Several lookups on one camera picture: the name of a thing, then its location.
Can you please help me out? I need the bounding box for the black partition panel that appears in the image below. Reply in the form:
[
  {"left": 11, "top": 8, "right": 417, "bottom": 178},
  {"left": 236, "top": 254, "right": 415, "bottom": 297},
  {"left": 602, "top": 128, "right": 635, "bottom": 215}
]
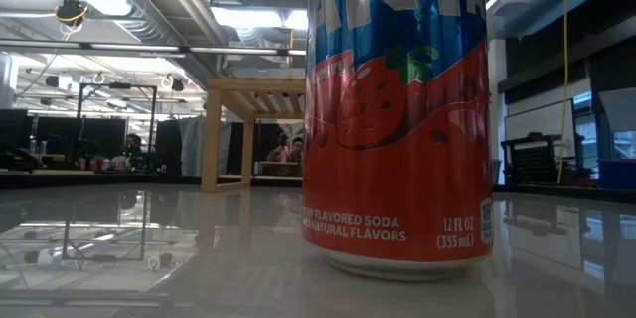
[{"left": 226, "top": 121, "right": 282, "bottom": 176}]

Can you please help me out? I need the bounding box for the whiteboard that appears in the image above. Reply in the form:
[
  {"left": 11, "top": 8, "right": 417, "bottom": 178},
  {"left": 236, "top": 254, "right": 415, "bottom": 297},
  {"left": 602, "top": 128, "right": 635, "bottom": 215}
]
[{"left": 504, "top": 98, "right": 577, "bottom": 160}]

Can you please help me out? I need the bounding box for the blue plastic bin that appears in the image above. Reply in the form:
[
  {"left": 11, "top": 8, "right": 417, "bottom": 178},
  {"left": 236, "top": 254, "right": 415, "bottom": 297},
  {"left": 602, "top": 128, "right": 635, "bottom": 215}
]
[{"left": 597, "top": 158, "right": 636, "bottom": 191}]

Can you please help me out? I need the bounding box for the black ceiling cable reel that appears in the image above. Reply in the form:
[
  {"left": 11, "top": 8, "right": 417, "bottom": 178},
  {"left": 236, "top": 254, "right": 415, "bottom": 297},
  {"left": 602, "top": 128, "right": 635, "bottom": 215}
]
[{"left": 53, "top": 0, "right": 90, "bottom": 29}]

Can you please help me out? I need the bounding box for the long ceiling light bar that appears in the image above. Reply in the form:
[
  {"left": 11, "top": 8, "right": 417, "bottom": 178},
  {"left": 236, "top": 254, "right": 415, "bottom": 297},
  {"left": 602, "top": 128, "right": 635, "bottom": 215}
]
[{"left": 0, "top": 38, "right": 307, "bottom": 57}]

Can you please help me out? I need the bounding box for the large silver spiral duct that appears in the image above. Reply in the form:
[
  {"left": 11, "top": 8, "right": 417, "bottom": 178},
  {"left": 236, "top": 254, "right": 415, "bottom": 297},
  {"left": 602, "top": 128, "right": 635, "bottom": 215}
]
[{"left": 44, "top": 0, "right": 220, "bottom": 85}]

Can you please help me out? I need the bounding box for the black rig frame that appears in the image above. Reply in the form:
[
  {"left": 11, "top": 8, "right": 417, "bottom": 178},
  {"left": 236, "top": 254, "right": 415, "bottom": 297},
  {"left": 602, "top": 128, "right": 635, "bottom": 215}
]
[{"left": 76, "top": 80, "right": 159, "bottom": 180}]

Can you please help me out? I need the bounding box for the wooden slatted shelf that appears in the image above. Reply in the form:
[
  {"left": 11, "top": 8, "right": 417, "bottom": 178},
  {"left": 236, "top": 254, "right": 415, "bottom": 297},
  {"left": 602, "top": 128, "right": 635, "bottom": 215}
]
[{"left": 201, "top": 78, "right": 307, "bottom": 194}]

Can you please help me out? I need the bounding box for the yellow hanging cable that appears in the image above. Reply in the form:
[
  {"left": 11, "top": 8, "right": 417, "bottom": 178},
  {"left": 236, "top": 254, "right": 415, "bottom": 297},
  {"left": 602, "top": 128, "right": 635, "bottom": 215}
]
[{"left": 556, "top": 0, "right": 570, "bottom": 185}]

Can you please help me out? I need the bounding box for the red blue Fanta can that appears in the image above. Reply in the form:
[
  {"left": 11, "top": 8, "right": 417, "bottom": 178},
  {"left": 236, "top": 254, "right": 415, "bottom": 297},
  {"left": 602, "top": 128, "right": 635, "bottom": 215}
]
[{"left": 301, "top": 0, "right": 495, "bottom": 280}]

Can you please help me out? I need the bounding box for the person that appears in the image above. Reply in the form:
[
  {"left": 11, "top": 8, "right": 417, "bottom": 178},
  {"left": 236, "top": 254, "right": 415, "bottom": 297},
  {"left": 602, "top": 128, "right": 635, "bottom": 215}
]
[
  {"left": 118, "top": 132, "right": 150, "bottom": 170},
  {"left": 288, "top": 136, "right": 305, "bottom": 176},
  {"left": 267, "top": 133, "right": 291, "bottom": 165}
]

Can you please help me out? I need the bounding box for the black wire cart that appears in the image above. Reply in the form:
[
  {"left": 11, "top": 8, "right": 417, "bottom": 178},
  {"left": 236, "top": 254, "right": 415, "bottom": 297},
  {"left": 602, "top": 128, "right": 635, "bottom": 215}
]
[{"left": 500, "top": 131, "right": 587, "bottom": 185}]

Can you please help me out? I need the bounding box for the grey curtain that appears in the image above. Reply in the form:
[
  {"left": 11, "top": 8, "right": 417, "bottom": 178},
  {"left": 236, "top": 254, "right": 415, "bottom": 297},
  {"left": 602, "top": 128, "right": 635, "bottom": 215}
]
[{"left": 178, "top": 116, "right": 233, "bottom": 178}]

